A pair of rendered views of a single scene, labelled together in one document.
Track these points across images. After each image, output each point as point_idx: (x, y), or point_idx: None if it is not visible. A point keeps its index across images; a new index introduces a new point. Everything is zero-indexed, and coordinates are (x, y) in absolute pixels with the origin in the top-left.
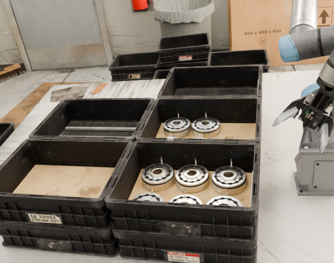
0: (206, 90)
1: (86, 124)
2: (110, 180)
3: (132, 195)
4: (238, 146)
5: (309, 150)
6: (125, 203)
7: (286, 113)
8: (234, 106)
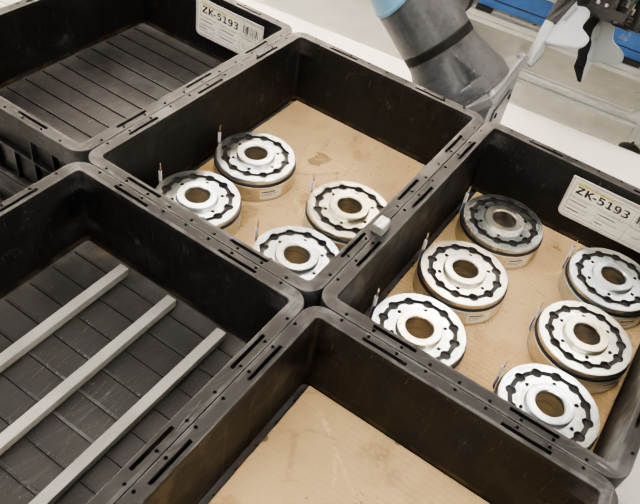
0: (36, 81)
1: None
2: (518, 430)
3: None
4: (477, 149)
5: (497, 94)
6: None
7: (561, 24)
8: (262, 78)
